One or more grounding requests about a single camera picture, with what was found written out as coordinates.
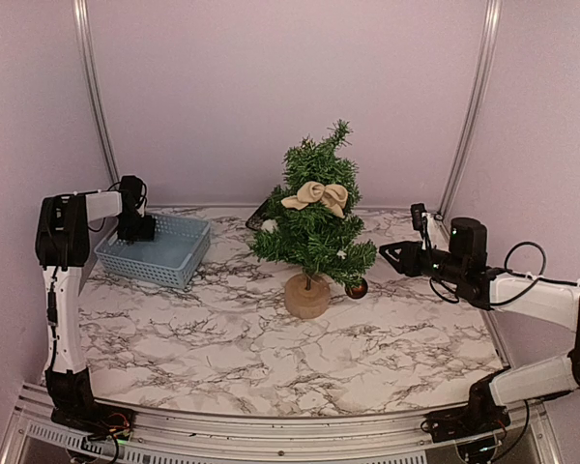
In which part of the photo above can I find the aluminium front rail frame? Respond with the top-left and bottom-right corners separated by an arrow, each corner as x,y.
0,384 -> 563,463

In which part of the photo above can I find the light blue perforated plastic basket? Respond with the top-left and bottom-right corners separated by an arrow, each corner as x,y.
95,214 -> 211,290

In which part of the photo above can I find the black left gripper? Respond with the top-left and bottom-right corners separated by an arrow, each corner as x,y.
117,213 -> 155,241

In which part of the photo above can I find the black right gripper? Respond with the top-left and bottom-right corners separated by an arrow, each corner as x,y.
380,241 -> 467,285

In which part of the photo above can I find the aluminium corner post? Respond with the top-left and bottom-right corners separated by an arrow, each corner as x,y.
437,0 -> 503,218
72,0 -> 119,184

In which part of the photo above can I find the small green christmas tree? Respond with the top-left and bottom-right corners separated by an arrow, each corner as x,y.
249,120 -> 376,320

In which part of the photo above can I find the beige burlap bow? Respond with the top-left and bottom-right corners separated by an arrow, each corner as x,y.
281,181 -> 349,218

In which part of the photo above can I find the white cotton boll sprig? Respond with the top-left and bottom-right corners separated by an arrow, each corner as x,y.
261,219 -> 277,233

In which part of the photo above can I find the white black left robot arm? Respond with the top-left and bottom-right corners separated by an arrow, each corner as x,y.
35,175 -> 156,434

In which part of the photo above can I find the gold berry sprig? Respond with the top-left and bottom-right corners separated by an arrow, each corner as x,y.
301,137 -> 315,150

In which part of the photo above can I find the right aluminium corner post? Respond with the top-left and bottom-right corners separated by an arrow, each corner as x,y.
437,0 -> 503,218

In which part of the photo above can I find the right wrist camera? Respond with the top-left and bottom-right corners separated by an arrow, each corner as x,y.
410,203 -> 434,252

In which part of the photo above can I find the left aluminium corner post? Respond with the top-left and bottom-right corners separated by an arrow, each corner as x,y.
72,0 -> 119,184

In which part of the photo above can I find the dark red bauble ornament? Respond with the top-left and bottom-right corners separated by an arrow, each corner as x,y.
345,278 -> 368,300

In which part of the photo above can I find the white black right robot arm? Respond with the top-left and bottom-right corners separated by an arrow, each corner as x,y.
379,213 -> 580,443

